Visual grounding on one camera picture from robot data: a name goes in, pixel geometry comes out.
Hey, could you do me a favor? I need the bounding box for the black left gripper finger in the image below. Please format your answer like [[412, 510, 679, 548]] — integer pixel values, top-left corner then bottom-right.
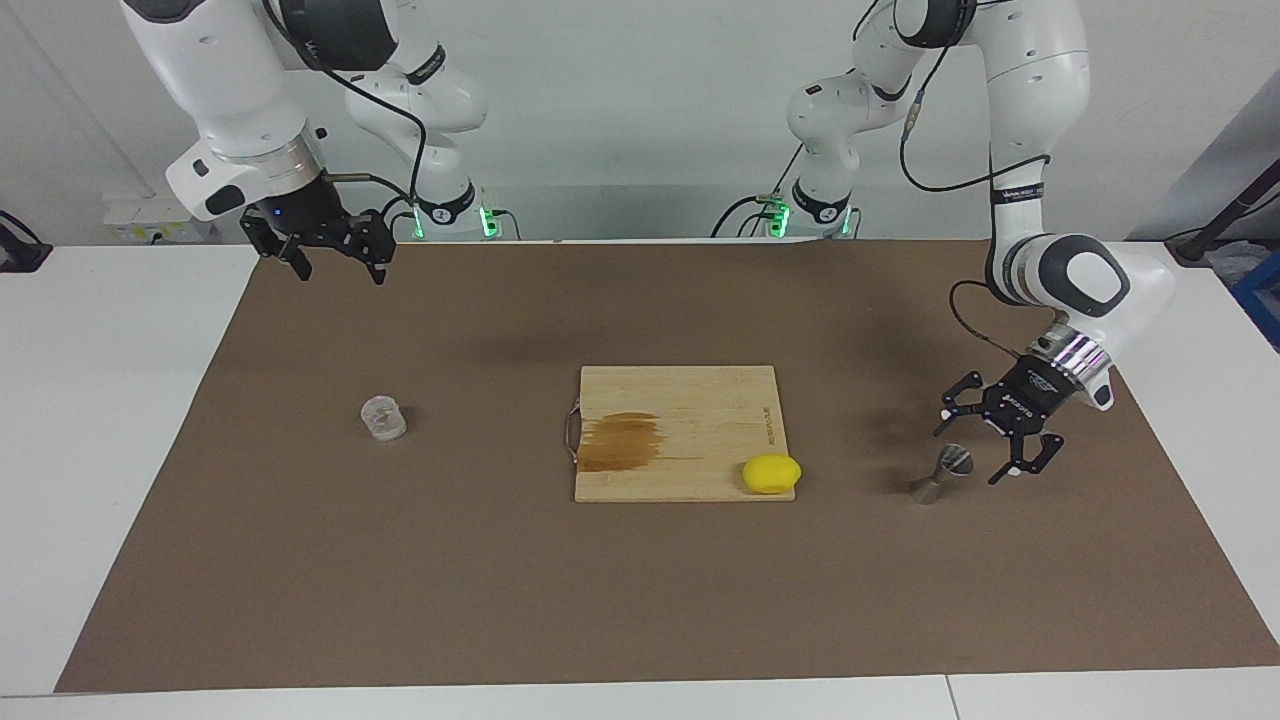
[[934, 372, 1001, 438], [990, 432, 1064, 486]]

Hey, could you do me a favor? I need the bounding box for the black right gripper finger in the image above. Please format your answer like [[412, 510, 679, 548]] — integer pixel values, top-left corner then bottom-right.
[[340, 210, 396, 286], [240, 212, 311, 282]]

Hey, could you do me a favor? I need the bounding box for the metal jigger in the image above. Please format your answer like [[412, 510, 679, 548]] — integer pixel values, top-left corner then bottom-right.
[[908, 443, 974, 506]]

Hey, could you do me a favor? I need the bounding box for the small clear glass cup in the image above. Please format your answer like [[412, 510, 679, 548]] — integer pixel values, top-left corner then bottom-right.
[[361, 396, 408, 442]]

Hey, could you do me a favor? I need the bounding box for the yellow lemon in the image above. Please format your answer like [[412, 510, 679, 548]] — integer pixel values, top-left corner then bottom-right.
[[741, 453, 803, 496]]

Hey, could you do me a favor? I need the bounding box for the blue box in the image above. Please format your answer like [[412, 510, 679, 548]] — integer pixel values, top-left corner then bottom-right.
[[1230, 250, 1280, 353]]

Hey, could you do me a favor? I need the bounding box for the black stand leg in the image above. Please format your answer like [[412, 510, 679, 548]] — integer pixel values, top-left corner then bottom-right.
[[1165, 180, 1280, 267]]

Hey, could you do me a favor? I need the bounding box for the wooden cutting board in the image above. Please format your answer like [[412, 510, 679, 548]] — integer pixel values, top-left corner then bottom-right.
[[563, 365, 798, 504]]

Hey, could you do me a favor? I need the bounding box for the brown table mat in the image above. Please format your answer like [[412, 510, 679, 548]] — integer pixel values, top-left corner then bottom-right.
[[55, 240, 1280, 694]]

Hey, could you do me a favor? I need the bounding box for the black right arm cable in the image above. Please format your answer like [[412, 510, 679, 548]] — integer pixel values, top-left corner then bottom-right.
[[262, 0, 431, 236]]

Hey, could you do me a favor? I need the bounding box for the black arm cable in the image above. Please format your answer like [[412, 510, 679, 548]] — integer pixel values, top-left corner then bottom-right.
[[262, 0, 431, 236], [850, 0, 1051, 361]]

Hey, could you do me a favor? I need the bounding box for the white wall power strip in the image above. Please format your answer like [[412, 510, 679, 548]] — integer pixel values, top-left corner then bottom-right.
[[103, 195, 216, 244]]

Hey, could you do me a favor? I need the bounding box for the black clamp mount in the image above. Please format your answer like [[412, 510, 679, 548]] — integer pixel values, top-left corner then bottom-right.
[[0, 210, 53, 273]]

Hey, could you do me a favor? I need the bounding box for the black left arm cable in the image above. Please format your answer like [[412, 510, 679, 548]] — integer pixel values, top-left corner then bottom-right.
[[850, 0, 1051, 361]]

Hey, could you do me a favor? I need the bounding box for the black left base cable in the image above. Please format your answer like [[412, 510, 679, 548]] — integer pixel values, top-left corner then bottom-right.
[[712, 195, 801, 239]]

